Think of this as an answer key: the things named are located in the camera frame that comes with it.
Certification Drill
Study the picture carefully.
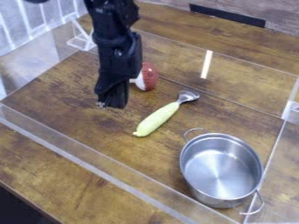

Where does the stainless steel pot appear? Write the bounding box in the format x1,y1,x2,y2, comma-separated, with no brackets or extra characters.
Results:
179,128,266,215

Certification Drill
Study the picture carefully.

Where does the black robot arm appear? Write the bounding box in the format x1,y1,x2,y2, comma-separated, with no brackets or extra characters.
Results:
85,0,143,109

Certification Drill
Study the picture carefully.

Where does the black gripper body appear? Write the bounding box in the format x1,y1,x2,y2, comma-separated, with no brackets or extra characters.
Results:
91,8,143,86

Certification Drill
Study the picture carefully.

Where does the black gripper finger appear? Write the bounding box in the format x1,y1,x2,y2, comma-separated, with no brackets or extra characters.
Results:
95,80,130,109

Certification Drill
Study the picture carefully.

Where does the toy mushroom brown cap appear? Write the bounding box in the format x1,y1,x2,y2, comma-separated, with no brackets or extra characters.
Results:
130,61,159,91

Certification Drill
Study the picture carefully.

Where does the clear acrylic triangle bracket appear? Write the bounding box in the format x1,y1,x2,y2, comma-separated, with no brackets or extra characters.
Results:
67,20,97,52

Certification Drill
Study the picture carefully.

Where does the black bar on table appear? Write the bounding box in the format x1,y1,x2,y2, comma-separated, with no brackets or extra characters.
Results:
190,3,267,28

